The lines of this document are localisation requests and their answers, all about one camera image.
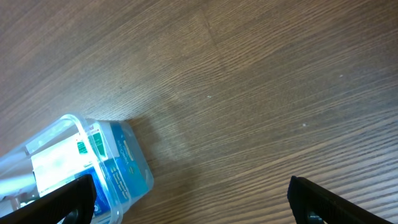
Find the blue Vicks lozenge box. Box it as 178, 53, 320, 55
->
90, 121, 154, 215

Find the white green Panadol box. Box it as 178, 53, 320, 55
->
25, 121, 93, 197

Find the clear plastic container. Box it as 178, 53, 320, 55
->
1, 114, 154, 223

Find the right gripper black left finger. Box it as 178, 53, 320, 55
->
1, 174, 96, 224

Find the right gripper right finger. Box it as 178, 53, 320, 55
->
287, 176, 390, 224

